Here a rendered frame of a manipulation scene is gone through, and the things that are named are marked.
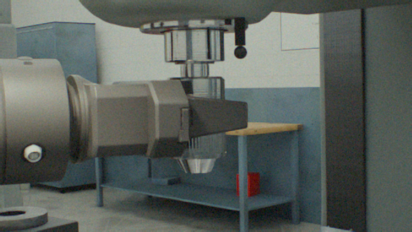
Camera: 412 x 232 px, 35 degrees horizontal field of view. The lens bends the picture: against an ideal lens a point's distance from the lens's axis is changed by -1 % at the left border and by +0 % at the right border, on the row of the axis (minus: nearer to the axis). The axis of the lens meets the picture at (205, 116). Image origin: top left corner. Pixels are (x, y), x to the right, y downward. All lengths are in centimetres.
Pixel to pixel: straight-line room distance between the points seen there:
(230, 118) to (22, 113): 16
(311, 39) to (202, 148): 529
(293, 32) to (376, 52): 505
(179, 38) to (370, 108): 41
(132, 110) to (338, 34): 47
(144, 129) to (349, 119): 46
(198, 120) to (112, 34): 749
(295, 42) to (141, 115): 544
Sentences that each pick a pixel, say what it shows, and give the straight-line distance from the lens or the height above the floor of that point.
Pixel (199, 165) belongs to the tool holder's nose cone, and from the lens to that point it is 51.
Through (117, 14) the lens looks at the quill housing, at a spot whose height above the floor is 131.
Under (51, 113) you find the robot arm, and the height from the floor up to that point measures 125.
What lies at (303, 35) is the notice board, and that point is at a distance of 583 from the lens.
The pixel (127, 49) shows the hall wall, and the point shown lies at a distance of 771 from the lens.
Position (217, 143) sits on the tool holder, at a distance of 50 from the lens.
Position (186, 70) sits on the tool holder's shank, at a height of 127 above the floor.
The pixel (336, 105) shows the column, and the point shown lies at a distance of 88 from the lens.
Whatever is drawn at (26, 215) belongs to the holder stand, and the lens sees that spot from 85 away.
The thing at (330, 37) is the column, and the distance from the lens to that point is 89.
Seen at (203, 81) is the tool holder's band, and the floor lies 126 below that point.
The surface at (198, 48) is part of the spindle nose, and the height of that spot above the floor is 129.
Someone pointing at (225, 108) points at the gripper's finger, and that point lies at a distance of 49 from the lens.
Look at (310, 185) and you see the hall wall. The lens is 584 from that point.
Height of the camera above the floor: 126
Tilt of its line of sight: 3 degrees down
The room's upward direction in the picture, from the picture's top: 1 degrees counter-clockwise
